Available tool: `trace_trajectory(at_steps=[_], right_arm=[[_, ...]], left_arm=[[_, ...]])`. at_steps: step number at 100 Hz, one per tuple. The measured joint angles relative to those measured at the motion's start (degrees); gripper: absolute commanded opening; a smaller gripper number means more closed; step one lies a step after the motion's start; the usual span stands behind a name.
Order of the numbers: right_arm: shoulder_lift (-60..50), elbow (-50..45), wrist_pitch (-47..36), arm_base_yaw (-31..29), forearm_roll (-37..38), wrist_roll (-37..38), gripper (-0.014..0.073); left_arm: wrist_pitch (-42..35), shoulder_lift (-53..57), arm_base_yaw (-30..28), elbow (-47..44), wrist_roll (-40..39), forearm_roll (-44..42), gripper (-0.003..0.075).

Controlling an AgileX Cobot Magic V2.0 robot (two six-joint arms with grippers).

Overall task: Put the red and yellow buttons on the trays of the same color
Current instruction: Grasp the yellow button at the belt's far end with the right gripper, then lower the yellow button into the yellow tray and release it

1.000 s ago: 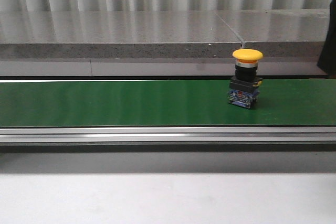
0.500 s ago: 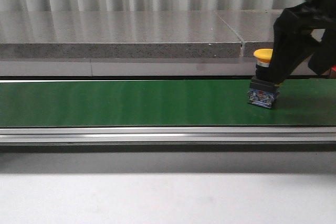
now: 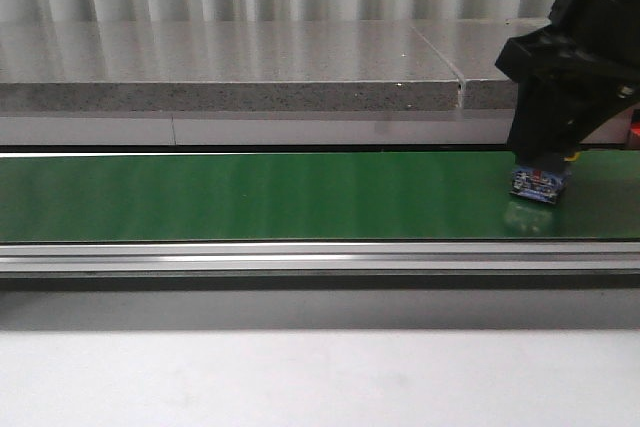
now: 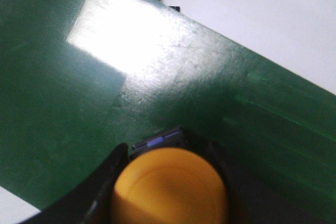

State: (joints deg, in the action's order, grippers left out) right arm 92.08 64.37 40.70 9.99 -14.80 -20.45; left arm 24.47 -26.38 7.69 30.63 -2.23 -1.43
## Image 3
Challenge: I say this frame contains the green conveyor belt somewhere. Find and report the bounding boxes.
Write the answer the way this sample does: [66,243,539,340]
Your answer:
[1,151,639,243]

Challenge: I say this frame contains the grey stone slab right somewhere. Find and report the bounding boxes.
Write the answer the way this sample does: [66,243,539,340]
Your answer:
[413,18,547,111]

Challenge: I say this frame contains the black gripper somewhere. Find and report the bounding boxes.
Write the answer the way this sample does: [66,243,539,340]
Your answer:
[495,0,639,165]

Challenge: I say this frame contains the grey stone slab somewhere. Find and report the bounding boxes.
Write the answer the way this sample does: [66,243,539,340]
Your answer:
[413,18,547,111]
[1,21,459,113]

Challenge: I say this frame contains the grey stone slab left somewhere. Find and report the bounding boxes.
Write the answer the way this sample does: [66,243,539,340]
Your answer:
[1,21,459,113]

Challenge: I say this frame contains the red orange plate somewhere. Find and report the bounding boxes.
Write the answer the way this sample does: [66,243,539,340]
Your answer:
[626,109,640,150]

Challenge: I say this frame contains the yellow mushroom push button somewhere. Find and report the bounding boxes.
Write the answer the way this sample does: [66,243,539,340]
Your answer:
[510,150,580,205]

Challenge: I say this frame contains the aluminium conveyor frame rail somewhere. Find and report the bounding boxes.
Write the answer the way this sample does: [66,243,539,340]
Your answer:
[1,239,639,275]

